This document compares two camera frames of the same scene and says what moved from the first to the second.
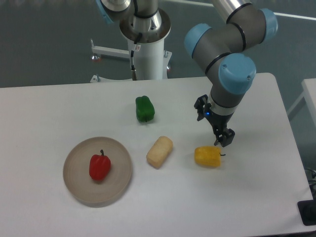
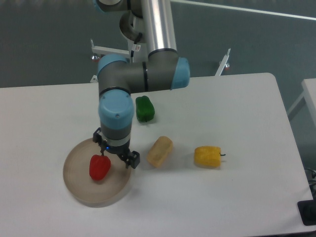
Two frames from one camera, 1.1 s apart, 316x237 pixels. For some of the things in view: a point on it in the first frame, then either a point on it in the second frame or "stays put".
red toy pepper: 99,166 stays put
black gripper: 219,121 to 123,151
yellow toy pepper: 208,156 stays put
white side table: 309,87 stays put
